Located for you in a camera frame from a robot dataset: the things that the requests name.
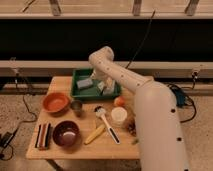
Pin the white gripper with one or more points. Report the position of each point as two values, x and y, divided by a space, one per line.
106 87

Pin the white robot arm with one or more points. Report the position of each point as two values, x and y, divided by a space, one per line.
161 142

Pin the orange red bowl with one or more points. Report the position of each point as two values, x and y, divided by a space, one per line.
55 102

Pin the dark maroon bowl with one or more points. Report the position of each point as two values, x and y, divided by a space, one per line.
66 133

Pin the green plastic tray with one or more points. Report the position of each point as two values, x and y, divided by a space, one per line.
92 92

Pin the orange peach fruit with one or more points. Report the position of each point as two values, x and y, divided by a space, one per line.
119 101

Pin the grey sponge block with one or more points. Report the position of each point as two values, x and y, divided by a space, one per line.
85 83

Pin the white dish brush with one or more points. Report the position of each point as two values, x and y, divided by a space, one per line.
101 113

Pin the white round container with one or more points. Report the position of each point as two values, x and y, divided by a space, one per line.
118 115

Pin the small metal cup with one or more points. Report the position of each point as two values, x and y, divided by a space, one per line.
77 107

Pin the yellow banana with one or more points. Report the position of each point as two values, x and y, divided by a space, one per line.
94 134

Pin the dark grape bunch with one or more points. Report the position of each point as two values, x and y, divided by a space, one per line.
131 126

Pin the blue box on floor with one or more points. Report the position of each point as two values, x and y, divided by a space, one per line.
180 97

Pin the black power adapter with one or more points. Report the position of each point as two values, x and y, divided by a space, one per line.
5 140

